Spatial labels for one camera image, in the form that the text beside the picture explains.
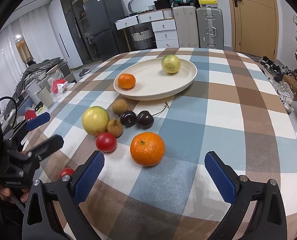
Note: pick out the dark glass-door cabinet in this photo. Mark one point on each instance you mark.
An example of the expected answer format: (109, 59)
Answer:
(72, 22)

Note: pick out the person's left hand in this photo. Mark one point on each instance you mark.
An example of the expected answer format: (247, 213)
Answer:
(6, 192)

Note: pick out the cream round plate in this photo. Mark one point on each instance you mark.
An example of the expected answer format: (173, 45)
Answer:
(151, 85)

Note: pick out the wooden door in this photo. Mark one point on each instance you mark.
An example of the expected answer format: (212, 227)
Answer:
(256, 17)

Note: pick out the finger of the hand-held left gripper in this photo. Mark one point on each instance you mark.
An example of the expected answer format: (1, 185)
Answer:
(47, 146)
(39, 121)

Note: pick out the black storage basket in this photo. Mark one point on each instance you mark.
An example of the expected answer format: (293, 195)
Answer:
(163, 4)

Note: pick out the white tumbler cup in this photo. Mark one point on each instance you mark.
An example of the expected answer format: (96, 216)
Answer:
(45, 98)

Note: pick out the brown cardboard box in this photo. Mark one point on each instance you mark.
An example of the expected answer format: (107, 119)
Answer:
(292, 83)

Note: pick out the grey slipper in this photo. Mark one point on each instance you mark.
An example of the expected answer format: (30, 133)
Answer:
(84, 73)

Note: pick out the dark red cherry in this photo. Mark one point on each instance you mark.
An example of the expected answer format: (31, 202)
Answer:
(144, 119)
(128, 118)

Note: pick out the green-yellow round fruit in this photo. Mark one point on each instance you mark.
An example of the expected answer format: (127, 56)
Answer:
(94, 121)
(171, 64)

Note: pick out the dark grey refrigerator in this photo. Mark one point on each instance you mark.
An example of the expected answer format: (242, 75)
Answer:
(106, 17)

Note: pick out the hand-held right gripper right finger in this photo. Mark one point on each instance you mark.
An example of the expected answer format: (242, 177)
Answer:
(219, 177)

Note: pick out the white wardrobe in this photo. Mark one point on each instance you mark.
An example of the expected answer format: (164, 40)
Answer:
(58, 30)

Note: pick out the grey metal hoop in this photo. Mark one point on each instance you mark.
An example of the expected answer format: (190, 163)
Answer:
(134, 0)

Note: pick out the group of scattered shoes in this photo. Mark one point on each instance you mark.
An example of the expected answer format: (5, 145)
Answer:
(282, 92)

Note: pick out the woven laundry basket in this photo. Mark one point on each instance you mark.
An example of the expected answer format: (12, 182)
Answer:
(143, 40)

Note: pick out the red plastic bag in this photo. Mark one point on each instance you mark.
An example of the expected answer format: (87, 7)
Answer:
(58, 85)

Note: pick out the beige suitcase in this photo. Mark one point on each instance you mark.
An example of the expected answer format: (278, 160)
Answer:
(185, 27)

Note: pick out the white curtain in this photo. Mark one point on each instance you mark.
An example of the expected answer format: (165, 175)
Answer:
(13, 42)

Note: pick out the red cherry tomato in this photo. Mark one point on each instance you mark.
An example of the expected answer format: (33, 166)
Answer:
(65, 173)
(106, 142)

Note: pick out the yellow black shoe box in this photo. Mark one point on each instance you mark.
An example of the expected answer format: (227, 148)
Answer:
(208, 3)

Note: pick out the white drawer desk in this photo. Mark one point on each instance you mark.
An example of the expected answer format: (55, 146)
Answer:
(163, 26)

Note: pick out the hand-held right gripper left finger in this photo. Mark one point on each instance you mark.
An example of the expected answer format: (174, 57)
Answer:
(88, 177)

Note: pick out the orange tangerine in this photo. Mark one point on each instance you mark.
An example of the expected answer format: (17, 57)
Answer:
(147, 149)
(126, 81)

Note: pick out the silver suitcase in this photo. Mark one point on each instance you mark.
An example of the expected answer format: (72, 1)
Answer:
(209, 27)

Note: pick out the brown longan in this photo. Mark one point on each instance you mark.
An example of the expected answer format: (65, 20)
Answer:
(119, 106)
(114, 128)

